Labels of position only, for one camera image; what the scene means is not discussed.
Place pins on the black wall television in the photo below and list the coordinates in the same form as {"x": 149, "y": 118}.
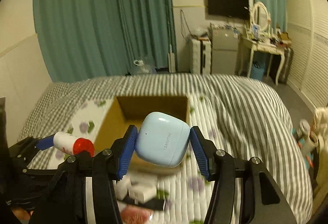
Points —
{"x": 229, "y": 8}

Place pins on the grey checked bed blanket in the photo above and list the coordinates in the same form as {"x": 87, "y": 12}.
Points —
{"x": 244, "y": 117}

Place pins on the red patterned booklet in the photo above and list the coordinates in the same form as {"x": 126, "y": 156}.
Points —
{"x": 136, "y": 215}

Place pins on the white usb charger cube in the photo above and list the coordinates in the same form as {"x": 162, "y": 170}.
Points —
{"x": 141, "y": 193}

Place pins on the white suitcase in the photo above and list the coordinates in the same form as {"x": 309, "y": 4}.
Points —
{"x": 200, "y": 56}

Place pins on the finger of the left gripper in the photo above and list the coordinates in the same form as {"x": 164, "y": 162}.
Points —
{"x": 45, "y": 143}

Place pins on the light blue earbuds case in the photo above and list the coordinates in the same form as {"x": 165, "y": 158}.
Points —
{"x": 162, "y": 140}

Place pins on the blue basket under table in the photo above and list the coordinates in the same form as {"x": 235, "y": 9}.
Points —
{"x": 257, "y": 70}

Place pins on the white louvred wardrobe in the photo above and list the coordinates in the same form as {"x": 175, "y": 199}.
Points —
{"x": 307, "y": 28}

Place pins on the white dressing table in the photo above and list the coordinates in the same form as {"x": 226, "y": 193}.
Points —
{"x": 254, "y": 46}

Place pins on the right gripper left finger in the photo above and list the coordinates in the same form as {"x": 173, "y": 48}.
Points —
{"x": 109, "y": 165}

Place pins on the white tube red cap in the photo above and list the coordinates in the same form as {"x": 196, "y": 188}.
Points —
{"x": 72, "y": 145}

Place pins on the silver mini fridge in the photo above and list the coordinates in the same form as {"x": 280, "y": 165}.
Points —
{"x": 224, "y": 51}

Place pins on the black remote control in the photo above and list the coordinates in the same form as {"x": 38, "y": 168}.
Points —
{"x": 154, "y": 204}

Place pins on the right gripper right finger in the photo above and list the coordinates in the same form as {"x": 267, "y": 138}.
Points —
{"x": 219, "y": 167}

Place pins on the white plug charger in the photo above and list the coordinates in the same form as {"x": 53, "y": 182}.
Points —
{"x": 121, "y": 187}

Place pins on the oval vanity mirror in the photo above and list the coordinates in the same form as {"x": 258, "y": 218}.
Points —
{"x": 260, "y": 16}

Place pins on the clear water jug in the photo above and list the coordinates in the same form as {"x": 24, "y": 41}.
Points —
{"x": 140, "y": 67}

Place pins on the teal curtain left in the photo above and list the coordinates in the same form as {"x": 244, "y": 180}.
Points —
{"x": 82, "y": 39}

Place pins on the cream jacket at right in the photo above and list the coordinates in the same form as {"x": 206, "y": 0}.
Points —
{"x": 319, "y": 127}

